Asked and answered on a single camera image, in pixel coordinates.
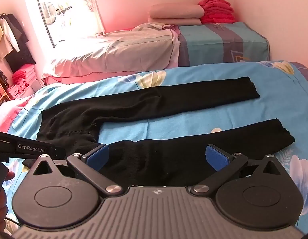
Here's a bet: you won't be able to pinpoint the window with floral curtain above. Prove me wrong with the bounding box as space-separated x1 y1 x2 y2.
37 0 104 47

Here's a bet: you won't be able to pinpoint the red folded blanket stack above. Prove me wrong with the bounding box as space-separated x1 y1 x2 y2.
198 0 237 24

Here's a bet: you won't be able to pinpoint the person's left hand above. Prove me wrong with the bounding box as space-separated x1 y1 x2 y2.
0 170 16 227

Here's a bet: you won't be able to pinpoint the hanging clothes on rack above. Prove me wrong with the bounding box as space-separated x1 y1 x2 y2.
0 14 36 73

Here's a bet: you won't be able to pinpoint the pink red folded clothes pile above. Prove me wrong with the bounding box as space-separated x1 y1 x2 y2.
8 64 37 99

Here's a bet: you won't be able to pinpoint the blue floral bed sheet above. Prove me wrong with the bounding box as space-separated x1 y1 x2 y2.
0 61 308 232

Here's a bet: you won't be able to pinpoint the black knit pants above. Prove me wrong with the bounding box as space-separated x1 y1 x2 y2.
36 77 295 187

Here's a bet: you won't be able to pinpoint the beige quilt on far bed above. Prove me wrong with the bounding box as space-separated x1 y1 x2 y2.
41 23 180 85

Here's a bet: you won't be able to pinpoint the striped teal far bed sheet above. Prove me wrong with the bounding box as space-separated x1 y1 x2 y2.
178 22 270 66

